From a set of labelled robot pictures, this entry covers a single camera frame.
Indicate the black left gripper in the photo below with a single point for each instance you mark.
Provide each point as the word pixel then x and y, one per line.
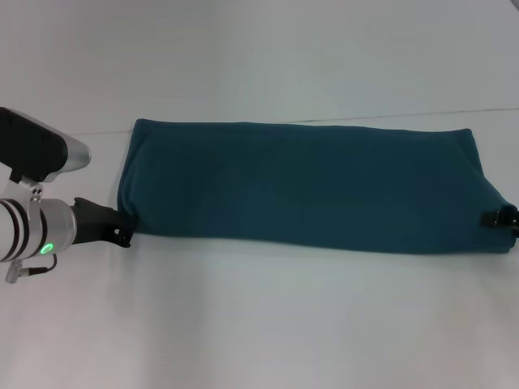
pixel 95 221

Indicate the teal blue shirt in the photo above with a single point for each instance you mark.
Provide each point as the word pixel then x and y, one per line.
pixel 304 186

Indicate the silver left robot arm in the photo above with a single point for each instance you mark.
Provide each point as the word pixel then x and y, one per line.
pixel 36 229

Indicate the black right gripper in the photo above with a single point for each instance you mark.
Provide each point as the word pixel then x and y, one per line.
pixel 514 221

